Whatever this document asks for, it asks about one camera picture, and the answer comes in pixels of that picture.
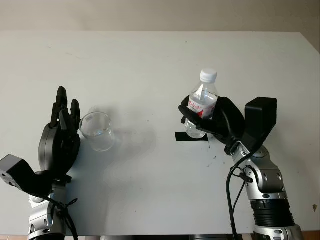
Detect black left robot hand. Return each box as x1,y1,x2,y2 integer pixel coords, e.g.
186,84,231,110
38,86,82,180

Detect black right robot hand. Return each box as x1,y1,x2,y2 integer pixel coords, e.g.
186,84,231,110
178,96,247,156

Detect clear plastic water bottle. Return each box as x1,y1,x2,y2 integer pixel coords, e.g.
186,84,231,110
184,68,220,139

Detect clear glass beaker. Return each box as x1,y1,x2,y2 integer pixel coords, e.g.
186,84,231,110
79,111,116,153

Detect black tape strip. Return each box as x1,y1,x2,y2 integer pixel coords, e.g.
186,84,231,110
174,131,209,142

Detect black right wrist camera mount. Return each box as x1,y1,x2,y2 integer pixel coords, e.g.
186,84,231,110
240,97,278,151

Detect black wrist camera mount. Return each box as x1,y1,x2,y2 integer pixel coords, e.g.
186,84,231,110
240,97,278,151
0,154,73,199

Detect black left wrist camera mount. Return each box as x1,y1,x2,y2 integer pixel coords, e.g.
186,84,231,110
0,154,73,199

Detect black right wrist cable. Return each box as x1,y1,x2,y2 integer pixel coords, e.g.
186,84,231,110
225,147,259,240

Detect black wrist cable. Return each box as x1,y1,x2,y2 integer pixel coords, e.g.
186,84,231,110
225,147,259,240
37,193,80,240

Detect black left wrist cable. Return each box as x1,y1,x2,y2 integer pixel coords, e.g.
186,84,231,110
37,193,80,240

